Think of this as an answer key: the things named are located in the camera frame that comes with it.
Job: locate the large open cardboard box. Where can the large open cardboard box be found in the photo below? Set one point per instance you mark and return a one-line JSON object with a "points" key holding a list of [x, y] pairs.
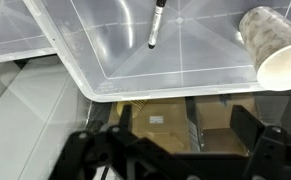
{"points": [[165, 133]]}

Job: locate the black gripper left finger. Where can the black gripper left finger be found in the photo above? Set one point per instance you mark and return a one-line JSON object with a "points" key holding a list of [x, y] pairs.
{"points": [[118, 156]]}

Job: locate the black whiteboard marker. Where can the black whiteboard marker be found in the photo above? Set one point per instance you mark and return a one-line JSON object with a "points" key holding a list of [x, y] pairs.
{"points": [[155, 23]]}

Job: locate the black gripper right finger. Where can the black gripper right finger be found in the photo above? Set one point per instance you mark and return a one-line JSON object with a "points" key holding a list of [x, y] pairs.
{"points": [[275, 150]]}

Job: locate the straw broom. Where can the straw broom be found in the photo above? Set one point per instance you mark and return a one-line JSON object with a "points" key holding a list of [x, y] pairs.
{"points": [[135, 106]]}

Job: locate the small clear plastic bin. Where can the small clear plastic bin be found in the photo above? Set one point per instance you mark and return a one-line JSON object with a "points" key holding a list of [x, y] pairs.
{"points": [[11, 33]]}

